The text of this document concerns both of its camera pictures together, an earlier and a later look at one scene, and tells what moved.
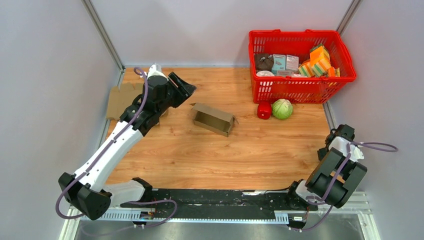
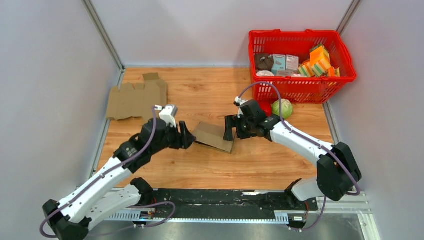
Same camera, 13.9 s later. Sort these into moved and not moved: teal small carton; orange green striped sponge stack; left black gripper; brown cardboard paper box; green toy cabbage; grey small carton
Moved: brown cardboard paper box; left black gripper
Not moved: green toy cabbage; grey small carton; teal small carton; orange green striped sponge stack
